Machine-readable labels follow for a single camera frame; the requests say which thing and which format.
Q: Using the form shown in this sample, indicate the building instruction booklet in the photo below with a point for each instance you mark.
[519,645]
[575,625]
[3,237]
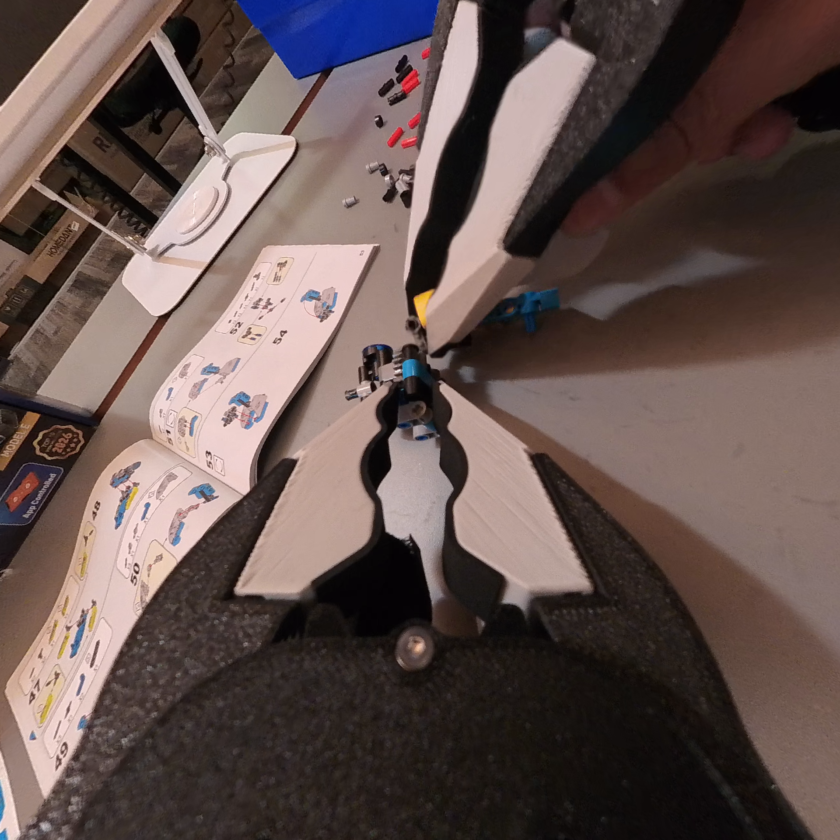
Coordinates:
[250,381]

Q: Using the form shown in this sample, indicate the grey desk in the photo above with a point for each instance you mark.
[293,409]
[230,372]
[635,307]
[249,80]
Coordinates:
[683,460]

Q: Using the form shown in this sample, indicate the black office chair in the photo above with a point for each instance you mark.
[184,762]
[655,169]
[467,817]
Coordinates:
[168,59]

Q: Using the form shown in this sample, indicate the blue plastic bin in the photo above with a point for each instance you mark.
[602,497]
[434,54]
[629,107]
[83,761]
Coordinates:
[328,33]

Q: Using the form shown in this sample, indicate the pile of loose brick parts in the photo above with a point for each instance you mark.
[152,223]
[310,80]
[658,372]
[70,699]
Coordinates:
[400,118]

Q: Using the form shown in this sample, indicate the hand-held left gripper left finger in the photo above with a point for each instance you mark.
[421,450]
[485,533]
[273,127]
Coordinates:
[302,525]

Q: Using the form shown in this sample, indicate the black blue brick assembly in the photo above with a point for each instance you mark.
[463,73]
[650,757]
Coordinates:
[394,368]

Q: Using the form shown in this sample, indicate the pale flat panel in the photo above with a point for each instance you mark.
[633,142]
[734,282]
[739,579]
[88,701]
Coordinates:
[66,92]

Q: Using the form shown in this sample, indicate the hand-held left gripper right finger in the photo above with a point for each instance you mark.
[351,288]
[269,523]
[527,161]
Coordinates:
[525,525]

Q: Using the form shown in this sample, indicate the yellow blue brick assembly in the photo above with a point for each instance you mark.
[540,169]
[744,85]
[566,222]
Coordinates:
[525,310]

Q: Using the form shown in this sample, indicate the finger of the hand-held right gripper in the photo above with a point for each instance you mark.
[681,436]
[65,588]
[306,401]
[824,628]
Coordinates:
[512,184]
[440,158]

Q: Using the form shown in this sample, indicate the dark blue toy set box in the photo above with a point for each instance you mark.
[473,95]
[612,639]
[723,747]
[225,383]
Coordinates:
[33,473]

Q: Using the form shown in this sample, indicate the person's right hand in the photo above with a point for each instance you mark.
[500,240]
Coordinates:
[748,105]

